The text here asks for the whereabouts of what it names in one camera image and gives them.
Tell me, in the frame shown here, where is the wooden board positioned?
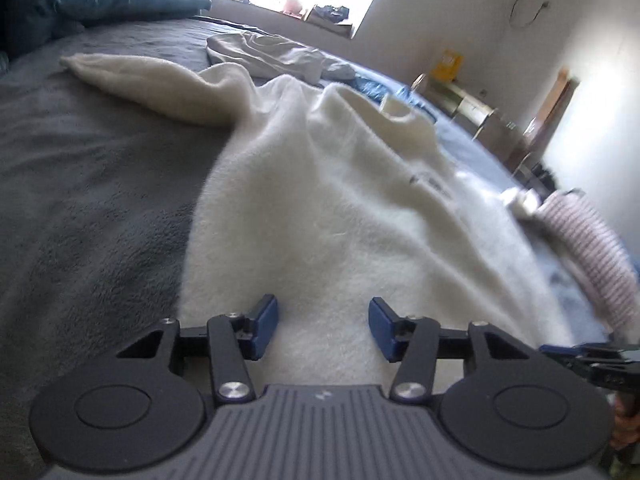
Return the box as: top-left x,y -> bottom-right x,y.
525,69 -> 578,161

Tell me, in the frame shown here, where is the bed with grey sheet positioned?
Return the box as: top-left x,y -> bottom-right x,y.
0,15 -> 640,480

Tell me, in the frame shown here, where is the cream fuzzy sweater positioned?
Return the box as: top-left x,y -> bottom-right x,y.
60,52 -> 576,391

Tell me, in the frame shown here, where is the crumpled blue garment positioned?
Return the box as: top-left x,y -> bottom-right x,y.
352,77 -> 436,121

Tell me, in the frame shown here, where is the box of dark clothes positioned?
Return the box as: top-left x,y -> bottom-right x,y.
305,4 -> 353,36

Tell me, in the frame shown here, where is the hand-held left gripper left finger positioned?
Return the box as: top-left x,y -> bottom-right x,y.
116,294 -> 279,403

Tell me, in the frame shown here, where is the metal shoe rack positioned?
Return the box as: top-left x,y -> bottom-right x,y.
515,150 -> 561,196

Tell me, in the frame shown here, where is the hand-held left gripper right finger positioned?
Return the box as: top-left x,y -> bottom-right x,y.
368,297 -> 538,403

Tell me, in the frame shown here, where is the yellow box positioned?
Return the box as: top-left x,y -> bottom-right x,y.
431,49 -> 463,83

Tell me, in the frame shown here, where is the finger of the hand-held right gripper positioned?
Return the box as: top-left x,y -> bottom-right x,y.
575,356 -> 640,392
539,341 -> 640,363

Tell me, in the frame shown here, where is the wall power cable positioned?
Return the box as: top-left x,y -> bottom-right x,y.
510,0 -> 551,28

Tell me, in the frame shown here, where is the white desk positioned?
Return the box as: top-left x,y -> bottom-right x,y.
425,77 -> 526,161

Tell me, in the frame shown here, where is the crumpled white shirt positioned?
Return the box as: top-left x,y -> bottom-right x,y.
206,31 -> 356,82

